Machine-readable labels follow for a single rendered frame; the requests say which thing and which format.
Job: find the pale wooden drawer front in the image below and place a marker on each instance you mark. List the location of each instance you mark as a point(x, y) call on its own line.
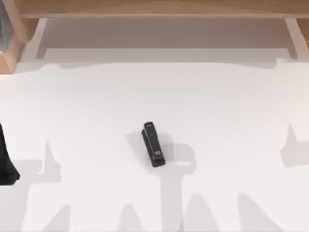
point(159, 8)

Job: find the wooden cupboard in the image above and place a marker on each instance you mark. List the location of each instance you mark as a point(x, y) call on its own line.
point(10, 36)

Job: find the black stapler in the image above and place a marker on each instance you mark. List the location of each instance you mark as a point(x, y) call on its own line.
point(153, 145)

